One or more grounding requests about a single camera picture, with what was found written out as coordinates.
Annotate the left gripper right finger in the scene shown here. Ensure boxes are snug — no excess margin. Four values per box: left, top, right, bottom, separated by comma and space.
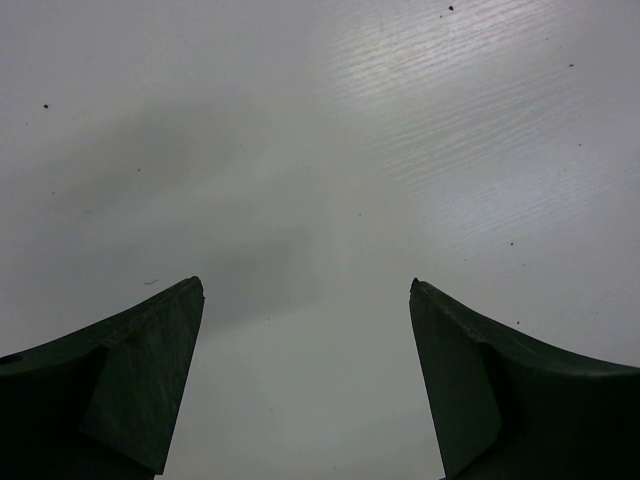
409, 280, 639, 479

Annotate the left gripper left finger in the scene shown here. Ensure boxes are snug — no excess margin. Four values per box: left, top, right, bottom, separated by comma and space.
1, 276, 204, 479

